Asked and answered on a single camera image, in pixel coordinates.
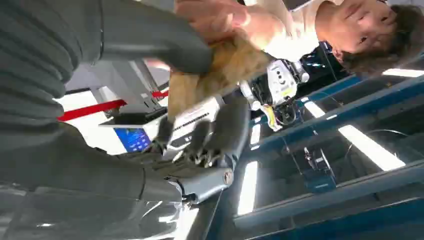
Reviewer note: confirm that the white device with black slots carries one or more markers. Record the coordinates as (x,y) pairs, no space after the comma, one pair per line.
(198,116)

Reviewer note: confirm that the grey kiosk stand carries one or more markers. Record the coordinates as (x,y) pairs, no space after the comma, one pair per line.
(122,82)

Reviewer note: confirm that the ceiling light panel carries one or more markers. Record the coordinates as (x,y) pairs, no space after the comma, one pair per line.
(402,72)
(371,147)
(255,134)
(247,188)
(314,109)

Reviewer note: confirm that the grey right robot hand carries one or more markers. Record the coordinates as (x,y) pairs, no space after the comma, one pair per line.
(159,36)

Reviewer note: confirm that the red barrier strip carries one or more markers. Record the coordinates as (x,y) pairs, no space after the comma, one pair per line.
(92,109)

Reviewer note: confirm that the blue display screen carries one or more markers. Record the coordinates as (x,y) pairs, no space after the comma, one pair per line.
(132,139)

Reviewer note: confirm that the person's left hand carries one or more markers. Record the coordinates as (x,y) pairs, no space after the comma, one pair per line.
(212,16)

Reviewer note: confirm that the person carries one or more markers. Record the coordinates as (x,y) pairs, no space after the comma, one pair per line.
(357,26)

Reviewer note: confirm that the dark ceiling-mounted box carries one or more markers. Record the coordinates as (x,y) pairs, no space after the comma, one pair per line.
(319,175)

